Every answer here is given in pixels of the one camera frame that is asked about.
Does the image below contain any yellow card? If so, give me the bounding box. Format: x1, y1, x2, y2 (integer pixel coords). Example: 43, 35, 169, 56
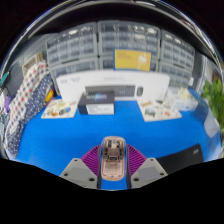
113, 48, 153, 72

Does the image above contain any small dark blue box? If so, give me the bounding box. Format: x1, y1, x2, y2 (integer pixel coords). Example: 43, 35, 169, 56
77, 91, 116, 116

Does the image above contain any transparent pink computer mouse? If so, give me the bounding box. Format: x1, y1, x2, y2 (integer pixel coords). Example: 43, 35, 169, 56
100, 135, 127, 182

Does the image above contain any green plant in white pot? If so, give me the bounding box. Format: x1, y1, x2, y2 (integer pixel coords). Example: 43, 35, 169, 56
199, 79, 224, 138

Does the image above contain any red and blue checked cloth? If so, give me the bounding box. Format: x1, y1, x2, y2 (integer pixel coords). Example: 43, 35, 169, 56
6, 61, 51, 131

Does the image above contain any white and blue tissue box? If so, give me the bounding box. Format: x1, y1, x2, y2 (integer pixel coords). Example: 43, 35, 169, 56
166, 87, 199, 113

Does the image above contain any colourful sticker sheet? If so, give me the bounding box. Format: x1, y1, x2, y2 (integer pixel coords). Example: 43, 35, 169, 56
136, 99, 183, 123
40, 98, 81, 120

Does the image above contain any white keyboard packaging box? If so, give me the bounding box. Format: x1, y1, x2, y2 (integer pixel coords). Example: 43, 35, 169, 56
55, 69, 171, 104

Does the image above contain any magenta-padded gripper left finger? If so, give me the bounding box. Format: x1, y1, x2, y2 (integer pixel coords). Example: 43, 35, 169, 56
59, 143, 103, 190

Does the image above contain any black mouse pad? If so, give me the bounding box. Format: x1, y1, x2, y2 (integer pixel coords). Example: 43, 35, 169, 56
155, 143, 204, 175

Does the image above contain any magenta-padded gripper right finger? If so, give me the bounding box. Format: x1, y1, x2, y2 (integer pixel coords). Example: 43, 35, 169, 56
125, 143, 169, 189

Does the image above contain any navy dotted cloth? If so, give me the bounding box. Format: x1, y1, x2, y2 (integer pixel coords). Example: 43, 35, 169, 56
6, 73, 54, 156

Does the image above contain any beige wooden box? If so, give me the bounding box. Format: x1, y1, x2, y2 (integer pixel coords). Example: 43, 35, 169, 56
22, 53, 44, 76

